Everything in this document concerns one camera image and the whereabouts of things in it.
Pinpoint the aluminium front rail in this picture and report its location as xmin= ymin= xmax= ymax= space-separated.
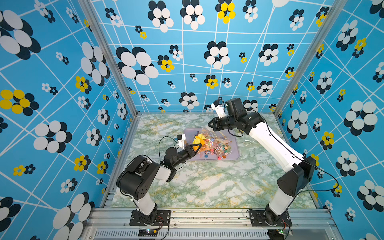
xmin=81 ymin=208 xmax=342 ymax=240

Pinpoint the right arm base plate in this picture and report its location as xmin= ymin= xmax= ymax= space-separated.
xmin=246 ymin=210 xmax=293 ymax=228

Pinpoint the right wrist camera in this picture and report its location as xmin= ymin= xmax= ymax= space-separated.
xmin=211 ymin=100 xmax=227 ymax=119

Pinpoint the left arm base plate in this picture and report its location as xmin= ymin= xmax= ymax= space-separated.
xmin=130 ymin=210 xmax=171 ymax=227

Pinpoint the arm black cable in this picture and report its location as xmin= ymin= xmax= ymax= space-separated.
xmin=248 ymin=109 xmax=340 ymax=211
xmin=158 ymin=135 xmax=181 ymax=164

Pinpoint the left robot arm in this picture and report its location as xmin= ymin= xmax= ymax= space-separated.
xmin=116 ymin=144 xmax=203 ymax=225

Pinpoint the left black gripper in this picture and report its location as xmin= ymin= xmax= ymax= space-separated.
xmin=172 ymin=143 xmax=202 ymax=170

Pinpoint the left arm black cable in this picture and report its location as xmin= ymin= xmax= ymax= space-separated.
xmin=158 ymin=135 xmax=181 ymax=164

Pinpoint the right controller board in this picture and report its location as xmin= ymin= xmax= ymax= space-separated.
xmin=268 ymin=229 xmax=286 ymax=240

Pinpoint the left controller board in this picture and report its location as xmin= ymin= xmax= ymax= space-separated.
xmin=139 ymin=229 xmax=158 ymax=238

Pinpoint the controller board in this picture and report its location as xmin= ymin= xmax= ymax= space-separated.
xmin=139 ymin=229 xmax=158 ymax=238
xmin=268 ymin=229 xmax=286 ymax=240

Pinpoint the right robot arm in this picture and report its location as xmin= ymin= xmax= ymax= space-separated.
xmin=208 ymin=98 xmax=316 ymax=226

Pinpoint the pile of candies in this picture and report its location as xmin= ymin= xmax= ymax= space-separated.
xmin=192 ymin=133 xmax=232 ymax=160

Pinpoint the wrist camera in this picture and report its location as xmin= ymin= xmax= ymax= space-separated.
xmin=211 ymin=100 xmax=227 ymax=119
xmin=177 ymin=134 xmax=186 ymax=150

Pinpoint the yellow duck ziploc bag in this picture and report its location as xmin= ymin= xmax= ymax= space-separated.
xmin=192 ymin=129 xmax=231 ymax=155

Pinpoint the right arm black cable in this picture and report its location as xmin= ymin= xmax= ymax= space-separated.
xmin=248 ymin=109 xmax=340 ymax=211

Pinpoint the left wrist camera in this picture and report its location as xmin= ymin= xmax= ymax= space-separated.
xmin=177 ymin=134 xmax=186 ymax=150

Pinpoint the lilac plastic tray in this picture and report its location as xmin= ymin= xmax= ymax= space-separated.
xmin=184 ymin=128 xmax=240 ymax=161

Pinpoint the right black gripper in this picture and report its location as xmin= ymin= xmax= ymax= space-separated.
xmin=207 ymin=115 xmax=237 ymax=132

